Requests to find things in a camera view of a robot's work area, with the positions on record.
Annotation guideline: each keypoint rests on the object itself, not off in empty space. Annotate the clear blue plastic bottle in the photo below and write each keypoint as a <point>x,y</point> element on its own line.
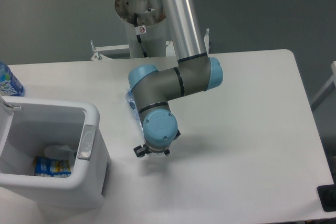
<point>131,102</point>

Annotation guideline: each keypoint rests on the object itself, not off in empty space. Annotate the blue labelled water bottle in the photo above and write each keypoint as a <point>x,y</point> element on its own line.
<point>10,85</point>

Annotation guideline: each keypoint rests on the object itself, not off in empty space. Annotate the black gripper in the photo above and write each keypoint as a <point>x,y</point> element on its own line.
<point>141,151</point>

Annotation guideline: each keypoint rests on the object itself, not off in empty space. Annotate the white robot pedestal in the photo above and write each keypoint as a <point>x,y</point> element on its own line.
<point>146,22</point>

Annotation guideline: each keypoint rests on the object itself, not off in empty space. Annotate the black device at table edge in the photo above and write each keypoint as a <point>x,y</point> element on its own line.
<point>327,197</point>

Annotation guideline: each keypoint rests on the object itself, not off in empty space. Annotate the blue yellow snack wrapper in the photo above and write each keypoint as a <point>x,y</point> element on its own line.
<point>46,167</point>

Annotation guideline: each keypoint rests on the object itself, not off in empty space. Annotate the white trash can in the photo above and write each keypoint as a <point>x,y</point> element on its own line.
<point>29,126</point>

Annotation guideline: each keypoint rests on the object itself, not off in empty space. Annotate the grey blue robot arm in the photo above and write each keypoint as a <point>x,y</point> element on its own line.
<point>151,88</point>

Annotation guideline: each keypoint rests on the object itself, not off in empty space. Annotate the white frame at right edge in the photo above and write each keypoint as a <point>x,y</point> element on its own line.
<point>324,91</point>

